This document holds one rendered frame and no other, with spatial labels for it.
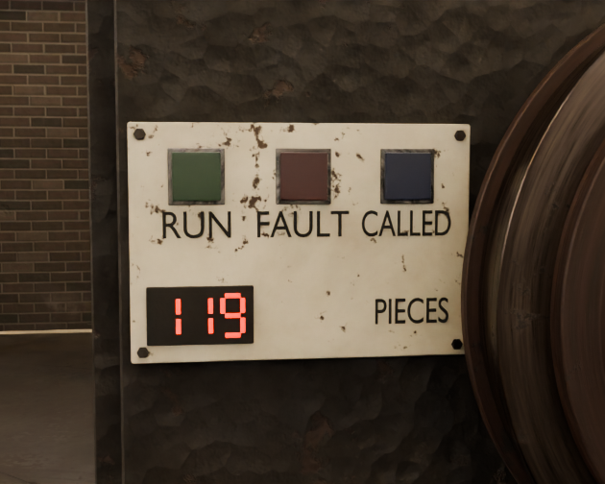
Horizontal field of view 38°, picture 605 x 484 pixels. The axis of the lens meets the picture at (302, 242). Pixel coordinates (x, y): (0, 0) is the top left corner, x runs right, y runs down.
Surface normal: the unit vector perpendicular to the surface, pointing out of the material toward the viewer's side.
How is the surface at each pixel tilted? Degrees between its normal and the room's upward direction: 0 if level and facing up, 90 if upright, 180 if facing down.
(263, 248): 90
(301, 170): 90
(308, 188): 90
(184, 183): 90
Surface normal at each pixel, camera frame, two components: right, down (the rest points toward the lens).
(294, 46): 0.13, 0.08
